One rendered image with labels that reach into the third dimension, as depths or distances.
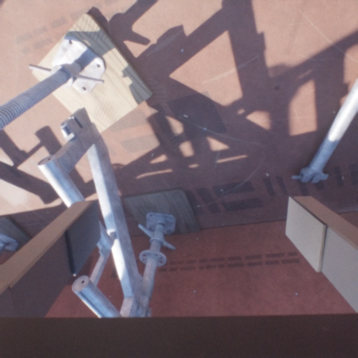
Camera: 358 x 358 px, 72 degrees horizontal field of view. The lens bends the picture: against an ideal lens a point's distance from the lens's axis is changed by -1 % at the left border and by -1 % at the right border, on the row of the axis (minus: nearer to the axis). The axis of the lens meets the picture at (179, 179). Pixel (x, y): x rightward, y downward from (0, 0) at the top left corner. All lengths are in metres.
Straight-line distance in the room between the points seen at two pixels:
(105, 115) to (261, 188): 0.71
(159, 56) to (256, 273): 0.91
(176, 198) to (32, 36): 0.81
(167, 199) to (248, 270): 0.48
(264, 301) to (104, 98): 0.96
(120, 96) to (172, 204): 0.55
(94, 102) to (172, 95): 0.29
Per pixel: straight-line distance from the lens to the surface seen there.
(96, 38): 0.92
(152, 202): 1.21
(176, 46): 0.88
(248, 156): 1.04
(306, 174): 1.07
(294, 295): 1.11
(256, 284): 1.13
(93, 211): 0.16
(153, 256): 1.16
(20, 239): 1.88
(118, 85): 0.94
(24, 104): 0.70
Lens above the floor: 0.85
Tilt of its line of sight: 50 degrees down
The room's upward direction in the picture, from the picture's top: 169 degrees counter-clockwise
